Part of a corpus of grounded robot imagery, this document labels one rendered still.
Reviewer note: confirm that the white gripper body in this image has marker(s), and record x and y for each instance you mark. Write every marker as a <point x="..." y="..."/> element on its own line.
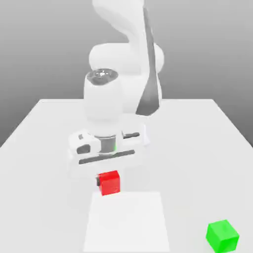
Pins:
<point x="106" y="162"/>

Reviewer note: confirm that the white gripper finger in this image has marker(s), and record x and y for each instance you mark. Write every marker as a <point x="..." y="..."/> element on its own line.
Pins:
<point x="98" y="181"/>

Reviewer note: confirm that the small red cube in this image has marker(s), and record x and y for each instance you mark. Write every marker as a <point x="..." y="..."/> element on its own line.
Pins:
<point x="109" y="183"/>

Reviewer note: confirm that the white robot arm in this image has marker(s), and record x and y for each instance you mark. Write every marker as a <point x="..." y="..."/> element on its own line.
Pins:
<point x="102" y="102"/>

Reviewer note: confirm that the small green cube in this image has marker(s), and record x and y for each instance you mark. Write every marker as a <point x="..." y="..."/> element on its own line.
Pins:
<point x="222" y="236"/>

